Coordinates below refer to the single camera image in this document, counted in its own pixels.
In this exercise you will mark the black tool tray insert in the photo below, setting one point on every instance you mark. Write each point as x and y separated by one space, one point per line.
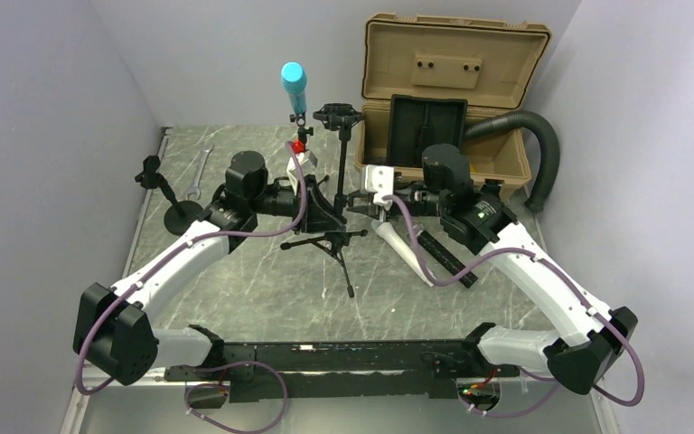
416 123

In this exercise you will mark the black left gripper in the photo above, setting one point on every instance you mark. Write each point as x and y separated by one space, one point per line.
317 215

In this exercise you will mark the tan plastic toolbox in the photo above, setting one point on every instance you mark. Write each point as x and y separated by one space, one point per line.
489 63

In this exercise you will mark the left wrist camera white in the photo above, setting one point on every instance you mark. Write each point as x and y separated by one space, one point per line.
302 163

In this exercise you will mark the cyan microphone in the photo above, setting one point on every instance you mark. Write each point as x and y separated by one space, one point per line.
294 81

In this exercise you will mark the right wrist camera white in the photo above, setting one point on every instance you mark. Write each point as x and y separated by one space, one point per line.
377 181

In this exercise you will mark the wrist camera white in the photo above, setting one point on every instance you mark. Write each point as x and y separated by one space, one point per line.
302 163
377 181

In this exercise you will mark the black microphone silver grille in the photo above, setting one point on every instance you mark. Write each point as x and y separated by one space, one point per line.
439 252

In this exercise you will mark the black tripod stand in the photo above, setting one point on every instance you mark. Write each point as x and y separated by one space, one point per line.
339 117
303 131

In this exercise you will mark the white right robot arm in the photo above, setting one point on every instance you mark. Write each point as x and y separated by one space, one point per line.
587 335

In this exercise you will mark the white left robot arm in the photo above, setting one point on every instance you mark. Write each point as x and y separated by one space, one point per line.
113 330

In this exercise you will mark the silver open-end wrench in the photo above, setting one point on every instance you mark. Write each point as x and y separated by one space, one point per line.
193 192

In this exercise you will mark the black round base mic stand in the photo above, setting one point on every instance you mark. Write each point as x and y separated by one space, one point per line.
181 214

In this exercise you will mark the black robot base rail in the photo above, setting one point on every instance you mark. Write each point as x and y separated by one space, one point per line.
258 371

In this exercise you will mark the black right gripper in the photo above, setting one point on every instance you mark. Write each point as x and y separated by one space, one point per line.
372 210

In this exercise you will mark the white microphone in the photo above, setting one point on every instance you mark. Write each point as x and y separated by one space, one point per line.
386 231

